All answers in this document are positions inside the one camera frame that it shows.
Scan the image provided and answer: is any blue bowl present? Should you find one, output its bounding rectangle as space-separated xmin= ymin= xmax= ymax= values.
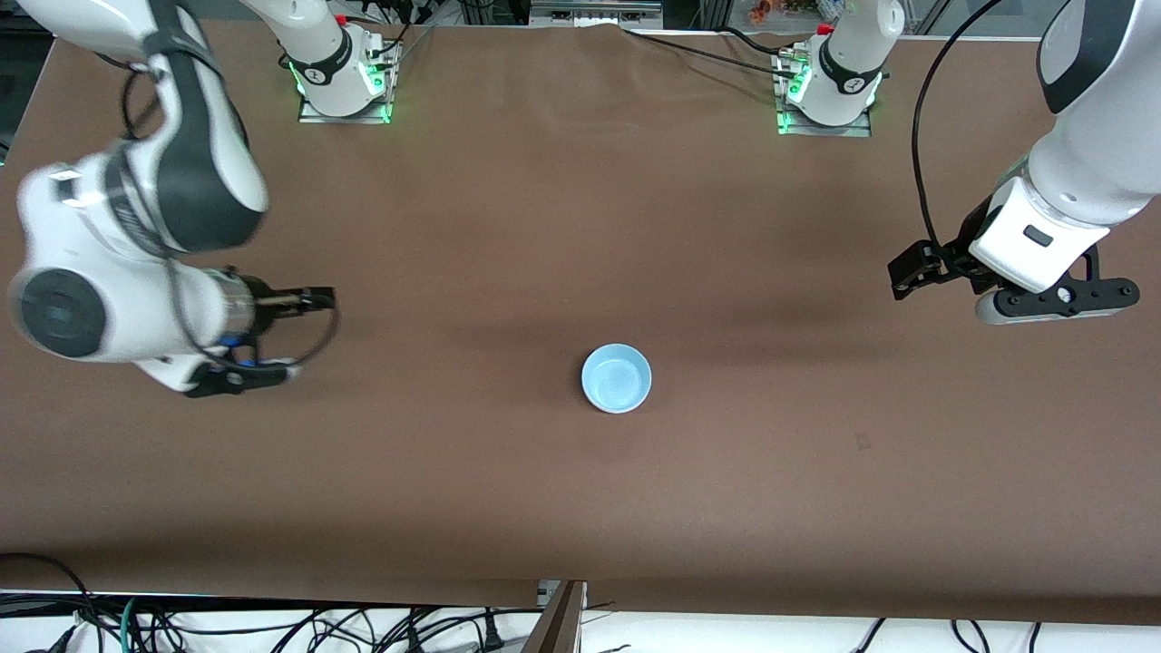
xmin=580 ymin=343 xmax=653 ymax=414

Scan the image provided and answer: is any brown table cover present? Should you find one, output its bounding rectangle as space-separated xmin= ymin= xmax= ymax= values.
xmin=0 ymin=16 xmax=1161 ymax=627

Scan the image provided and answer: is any silver metal box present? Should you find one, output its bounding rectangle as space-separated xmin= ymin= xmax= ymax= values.
xmin=531 ymin=0 xmax=663 ymax=28

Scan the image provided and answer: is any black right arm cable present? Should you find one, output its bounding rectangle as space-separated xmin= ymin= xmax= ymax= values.
xmin=118 ymin=54 xmax=341 ymax=373

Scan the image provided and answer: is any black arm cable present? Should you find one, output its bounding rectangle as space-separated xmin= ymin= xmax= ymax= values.
xmin=913 ymin=0 xmax=1003 ymax=246
xmin=118 ymin=54 xmax=341 ymax=373

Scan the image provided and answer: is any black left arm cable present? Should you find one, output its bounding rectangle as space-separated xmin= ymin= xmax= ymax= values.
xmin=913 ymin=0 xmax=1003 ymax=246

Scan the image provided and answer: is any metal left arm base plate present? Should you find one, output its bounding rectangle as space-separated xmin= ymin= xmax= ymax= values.
xmin=776 ymin=50 xmax=873 ymax=139

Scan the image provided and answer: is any black cable on table cover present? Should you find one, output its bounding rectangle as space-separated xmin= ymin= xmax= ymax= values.
xmin=621 ymin=27 xmax=790 ymax=72

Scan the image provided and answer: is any thick black curved cable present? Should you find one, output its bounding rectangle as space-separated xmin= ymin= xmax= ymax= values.
xmin=0 ymin=553 xmax=92 ymax=627

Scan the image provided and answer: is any aluminium profile post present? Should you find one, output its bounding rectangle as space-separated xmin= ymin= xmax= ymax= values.
xmin=522 ymin=580 xmax=587 ymax=653

